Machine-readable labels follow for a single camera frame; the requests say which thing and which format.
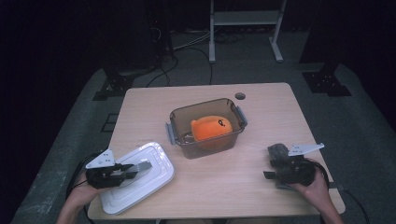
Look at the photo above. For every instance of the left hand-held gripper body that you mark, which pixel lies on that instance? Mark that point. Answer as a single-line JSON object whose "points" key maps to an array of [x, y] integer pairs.
{"points": [[101, 179]]}

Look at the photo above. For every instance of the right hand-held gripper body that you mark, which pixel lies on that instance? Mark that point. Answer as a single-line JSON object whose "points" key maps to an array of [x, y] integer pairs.
{"points": [[295, 174]]}

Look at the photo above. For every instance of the white box lid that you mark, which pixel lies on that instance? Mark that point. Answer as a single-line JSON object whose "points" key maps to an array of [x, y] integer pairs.
{"points": [[149, 180]]}

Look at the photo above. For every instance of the orange plush toy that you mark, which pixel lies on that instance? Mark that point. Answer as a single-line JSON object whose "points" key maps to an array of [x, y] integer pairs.
{"points": [[211, 127]]}

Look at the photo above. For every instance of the grey plastic container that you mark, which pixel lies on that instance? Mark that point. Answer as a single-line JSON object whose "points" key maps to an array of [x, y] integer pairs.
{"points": [[183, 118]]}

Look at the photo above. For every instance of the person's left hand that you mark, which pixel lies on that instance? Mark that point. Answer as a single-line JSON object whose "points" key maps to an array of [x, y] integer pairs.
{"points": [[84, 194]]}

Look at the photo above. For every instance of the person's right hand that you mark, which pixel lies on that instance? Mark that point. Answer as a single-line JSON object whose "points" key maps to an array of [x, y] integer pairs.
{"points": [[314, 194]]}

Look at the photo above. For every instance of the black tape strip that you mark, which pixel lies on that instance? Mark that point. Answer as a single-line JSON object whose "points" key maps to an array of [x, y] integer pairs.
{"points": [[337, 186]]}

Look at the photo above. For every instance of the black floor tape square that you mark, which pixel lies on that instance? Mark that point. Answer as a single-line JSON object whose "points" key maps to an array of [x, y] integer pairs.
{"points": [[109, 123]]}

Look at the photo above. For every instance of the black stand base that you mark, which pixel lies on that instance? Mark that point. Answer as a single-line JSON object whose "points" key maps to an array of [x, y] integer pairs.
{"points": [[116, 84], [325, 82]]}

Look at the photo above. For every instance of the white metal stand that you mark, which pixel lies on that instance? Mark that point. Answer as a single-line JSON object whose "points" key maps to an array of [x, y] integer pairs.
{"points": [[246, 18]]}

